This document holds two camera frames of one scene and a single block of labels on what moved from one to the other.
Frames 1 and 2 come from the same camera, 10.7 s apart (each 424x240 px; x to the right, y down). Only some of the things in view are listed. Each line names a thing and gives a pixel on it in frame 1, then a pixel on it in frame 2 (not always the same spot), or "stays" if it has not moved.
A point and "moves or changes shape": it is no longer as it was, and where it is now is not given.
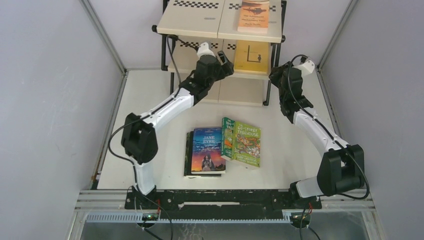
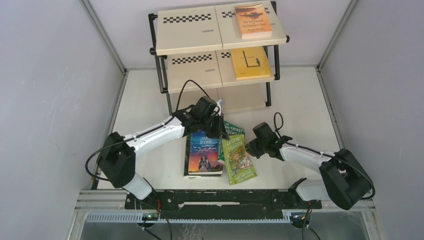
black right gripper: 277,72 to 252,150
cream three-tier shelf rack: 249,31 stays
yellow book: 252,56 moves or changes shape
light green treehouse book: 246,143 moves or changes shape
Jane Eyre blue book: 206,151 stays
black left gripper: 225,70 to 220,131
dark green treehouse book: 227,125 moves or changes shape
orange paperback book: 254,16 moves or changes shape
